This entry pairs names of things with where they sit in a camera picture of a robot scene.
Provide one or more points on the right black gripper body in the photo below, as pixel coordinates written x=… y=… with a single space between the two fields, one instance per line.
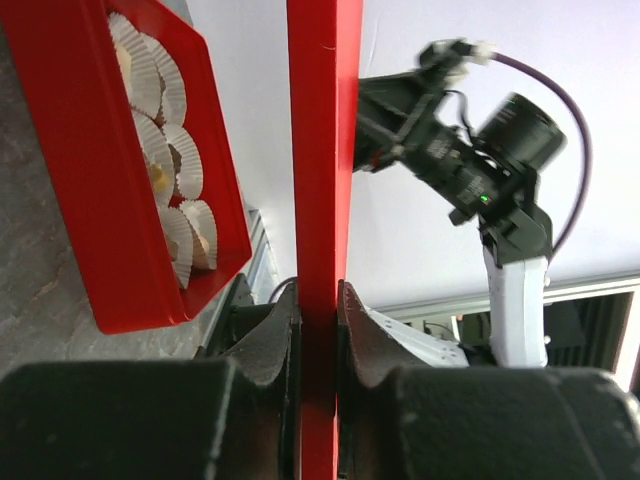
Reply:
x=396 y=122

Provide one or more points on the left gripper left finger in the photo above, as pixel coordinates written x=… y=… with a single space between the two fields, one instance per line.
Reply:
x=232 y=416

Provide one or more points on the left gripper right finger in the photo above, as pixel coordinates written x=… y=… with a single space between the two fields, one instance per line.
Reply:
x=400 y=418

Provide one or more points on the red box lid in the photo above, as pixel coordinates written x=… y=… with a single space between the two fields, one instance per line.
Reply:
x=324 y=40

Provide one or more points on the cream oval chocolate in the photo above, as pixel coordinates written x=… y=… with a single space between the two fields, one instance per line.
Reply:
x=159 y=179

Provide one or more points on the red chocolate box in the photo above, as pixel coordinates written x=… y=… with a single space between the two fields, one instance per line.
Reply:
x=67 y=65

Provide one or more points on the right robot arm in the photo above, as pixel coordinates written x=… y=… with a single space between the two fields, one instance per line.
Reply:
x=491 y=176

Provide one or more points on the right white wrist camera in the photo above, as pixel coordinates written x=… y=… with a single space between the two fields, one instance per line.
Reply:
x=480 y=53

